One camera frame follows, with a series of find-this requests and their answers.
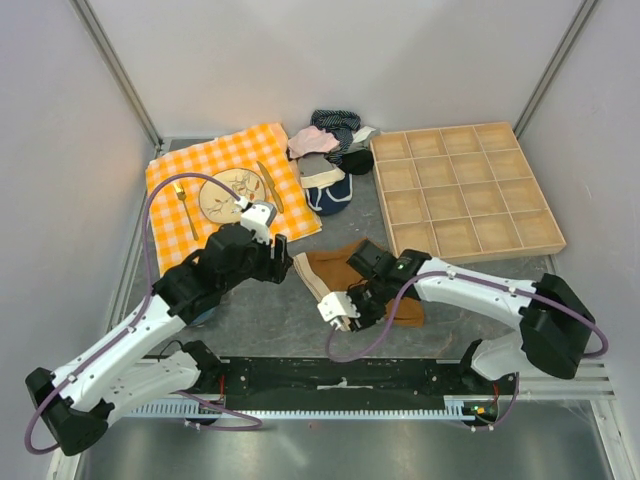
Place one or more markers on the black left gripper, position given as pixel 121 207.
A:
pixel 273 269

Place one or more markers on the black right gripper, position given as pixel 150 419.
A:
pixel 366 318

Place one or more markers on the brown underwear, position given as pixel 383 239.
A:
pixel 327 271

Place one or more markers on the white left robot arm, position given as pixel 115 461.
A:
pixel 81 399

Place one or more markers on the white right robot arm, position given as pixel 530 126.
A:
pixel 549 326

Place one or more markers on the navy blue underwear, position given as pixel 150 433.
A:
pixel 332 199

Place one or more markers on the grey beige underwear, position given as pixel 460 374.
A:
pixel 317 172

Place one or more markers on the pink underwear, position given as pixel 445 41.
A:
pixel 311 140

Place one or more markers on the black underwear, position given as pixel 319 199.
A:
pixel 357 163

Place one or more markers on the white grey underwear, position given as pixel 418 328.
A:
pixel 362 138

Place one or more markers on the striped dark underwear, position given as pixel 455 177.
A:
pixel 340 123

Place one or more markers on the beige floral plate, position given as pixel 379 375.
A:
pixel 218 206

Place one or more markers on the gold knife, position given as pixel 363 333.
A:
pixel 272 187

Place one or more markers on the blue bowl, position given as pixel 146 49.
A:
pixel 205 315

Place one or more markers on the orange checkered cloth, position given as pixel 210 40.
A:
pixel 265 143

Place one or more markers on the gold fork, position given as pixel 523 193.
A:
pixel 182 197

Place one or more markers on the wooden compartment tray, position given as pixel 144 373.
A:
pixel 462 193

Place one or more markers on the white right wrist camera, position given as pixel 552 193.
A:
pixel 338 310

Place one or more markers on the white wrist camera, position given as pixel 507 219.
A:
pixel 257 219
pixel 338 310

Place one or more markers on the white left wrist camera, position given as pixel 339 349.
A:
pixel 257 219

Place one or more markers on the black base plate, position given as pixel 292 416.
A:
pixel 276 383

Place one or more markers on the grey cable duct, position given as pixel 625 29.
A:
pixel 182 408

